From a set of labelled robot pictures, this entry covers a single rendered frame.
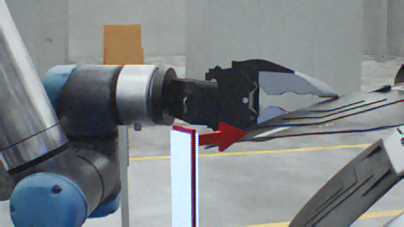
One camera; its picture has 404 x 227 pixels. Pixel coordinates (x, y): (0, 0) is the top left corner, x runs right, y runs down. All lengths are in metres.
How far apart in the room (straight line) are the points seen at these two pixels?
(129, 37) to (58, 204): 8.13
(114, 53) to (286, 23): 2.86
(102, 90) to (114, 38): 7.97
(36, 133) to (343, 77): 6.85
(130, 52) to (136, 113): 8.01
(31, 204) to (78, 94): 0.17
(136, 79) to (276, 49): 6.31
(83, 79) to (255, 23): 6.21
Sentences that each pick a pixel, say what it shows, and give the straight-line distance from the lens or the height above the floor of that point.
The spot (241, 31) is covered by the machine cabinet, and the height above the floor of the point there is 1.14.
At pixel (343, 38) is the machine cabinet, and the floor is 1.08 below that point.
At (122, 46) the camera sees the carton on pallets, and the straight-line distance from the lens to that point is 8.68.
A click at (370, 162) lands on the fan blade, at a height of 1.08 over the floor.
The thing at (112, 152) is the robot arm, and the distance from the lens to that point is 0.73.
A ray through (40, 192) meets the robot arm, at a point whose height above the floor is 1.10.
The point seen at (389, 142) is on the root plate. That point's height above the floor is 1.11.
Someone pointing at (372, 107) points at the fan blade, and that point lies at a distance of 0.58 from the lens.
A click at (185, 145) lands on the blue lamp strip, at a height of 1.18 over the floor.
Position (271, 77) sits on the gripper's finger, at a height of 1.21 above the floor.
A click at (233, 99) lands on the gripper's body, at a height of 1.18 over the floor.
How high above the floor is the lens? 1.27
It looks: 9 degrees down
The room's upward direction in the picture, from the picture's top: straight up
